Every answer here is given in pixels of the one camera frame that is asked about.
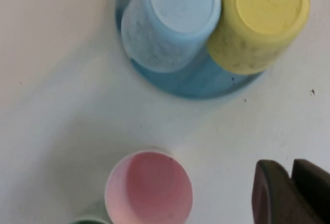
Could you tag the light blue plastic cup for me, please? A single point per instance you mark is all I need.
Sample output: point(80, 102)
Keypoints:
point(165, 25)

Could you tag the yellow plastic cup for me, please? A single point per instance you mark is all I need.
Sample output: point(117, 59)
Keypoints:
point(260, 23)

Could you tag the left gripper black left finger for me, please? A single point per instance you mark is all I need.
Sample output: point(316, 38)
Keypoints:
point(273, 198)

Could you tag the blue cup stand with pegs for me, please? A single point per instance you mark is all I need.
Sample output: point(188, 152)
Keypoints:
point(196, 87)

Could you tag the green plastic cup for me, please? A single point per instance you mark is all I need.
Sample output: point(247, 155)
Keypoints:
point(87, 221)

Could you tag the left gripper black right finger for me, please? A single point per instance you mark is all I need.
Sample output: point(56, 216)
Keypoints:
point(314, 188)

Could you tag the pink plastic cup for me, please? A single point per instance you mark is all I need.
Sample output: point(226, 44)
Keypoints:
point(152, 190)

